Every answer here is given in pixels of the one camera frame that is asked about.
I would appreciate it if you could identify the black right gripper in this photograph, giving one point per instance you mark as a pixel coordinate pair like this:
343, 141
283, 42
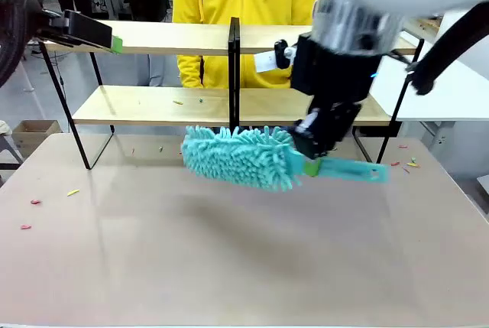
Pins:
332, 72

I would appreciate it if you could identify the teal microfiber duster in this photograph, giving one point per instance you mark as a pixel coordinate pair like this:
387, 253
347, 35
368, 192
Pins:
244, 158

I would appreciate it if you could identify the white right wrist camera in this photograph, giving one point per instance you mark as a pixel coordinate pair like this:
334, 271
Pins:
265, 62

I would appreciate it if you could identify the cardboard box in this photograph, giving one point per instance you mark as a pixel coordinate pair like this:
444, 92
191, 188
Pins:
34, 133

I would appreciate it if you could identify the yellow scrap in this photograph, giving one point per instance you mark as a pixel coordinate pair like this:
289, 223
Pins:
177, 102
73, 192
412, 164

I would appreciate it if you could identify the white side table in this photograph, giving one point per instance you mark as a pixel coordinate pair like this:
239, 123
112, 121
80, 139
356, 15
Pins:
451, 91

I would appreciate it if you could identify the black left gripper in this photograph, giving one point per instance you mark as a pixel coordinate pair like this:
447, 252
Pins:
53, 24

